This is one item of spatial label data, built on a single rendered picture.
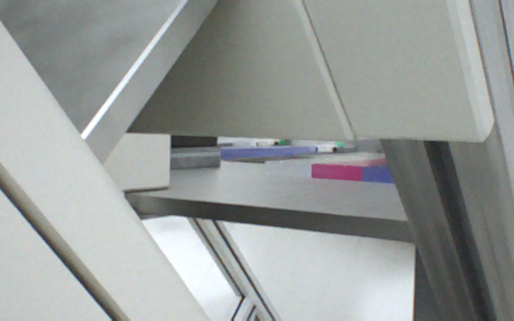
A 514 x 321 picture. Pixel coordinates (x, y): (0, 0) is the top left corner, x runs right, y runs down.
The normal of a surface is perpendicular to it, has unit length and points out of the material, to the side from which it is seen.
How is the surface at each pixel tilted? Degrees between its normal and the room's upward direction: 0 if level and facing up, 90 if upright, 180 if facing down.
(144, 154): 90
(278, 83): 90
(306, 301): 0
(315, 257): 0
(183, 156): 90
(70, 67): 0
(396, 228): 45
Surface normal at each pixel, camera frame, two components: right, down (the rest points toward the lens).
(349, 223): -0.53, 0.03
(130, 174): 0.85, 0.05
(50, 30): -0.36, -0.69
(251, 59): -0.39, 0.72
